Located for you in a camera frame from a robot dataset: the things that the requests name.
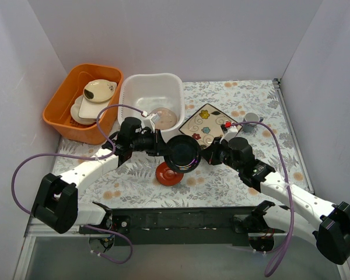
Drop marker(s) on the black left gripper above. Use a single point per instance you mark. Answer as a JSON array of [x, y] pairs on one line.
[[158, 142]]

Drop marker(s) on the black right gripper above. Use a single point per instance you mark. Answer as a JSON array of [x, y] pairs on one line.
[[209, 151]]

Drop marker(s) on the black round plate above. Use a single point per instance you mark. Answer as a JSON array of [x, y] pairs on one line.
[[183, 155]]

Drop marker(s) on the red round saucer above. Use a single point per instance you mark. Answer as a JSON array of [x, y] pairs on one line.
[[166, 176]]

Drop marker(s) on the square floral ceramic plate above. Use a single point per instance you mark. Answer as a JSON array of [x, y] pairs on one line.
[[205, 125]]

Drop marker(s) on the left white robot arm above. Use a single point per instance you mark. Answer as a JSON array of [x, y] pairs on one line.
[[57, 201]]

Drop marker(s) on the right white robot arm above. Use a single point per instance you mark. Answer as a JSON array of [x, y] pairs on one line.
[[331, 221]]

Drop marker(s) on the white plastic bin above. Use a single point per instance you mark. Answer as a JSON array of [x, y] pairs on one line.
[[148, 92]]

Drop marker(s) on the orange plastic bin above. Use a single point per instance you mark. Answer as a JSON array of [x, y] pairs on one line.
[[57, 112]]

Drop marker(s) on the grey mug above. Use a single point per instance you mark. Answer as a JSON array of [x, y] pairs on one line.
[[250, 122]]

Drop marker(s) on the floral tablecloth mat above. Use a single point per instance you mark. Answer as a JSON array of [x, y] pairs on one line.
[[134, 185]]

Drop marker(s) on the white square plate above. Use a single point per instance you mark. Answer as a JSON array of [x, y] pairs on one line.
[[90, 109]]

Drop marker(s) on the beige round plate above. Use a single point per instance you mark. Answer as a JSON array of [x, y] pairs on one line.
[[99, 91]]

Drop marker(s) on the white scalloped plate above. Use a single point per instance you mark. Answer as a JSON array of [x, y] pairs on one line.
[[75, 113]]

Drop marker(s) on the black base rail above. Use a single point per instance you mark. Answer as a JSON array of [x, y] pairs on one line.
[[220, 225]]

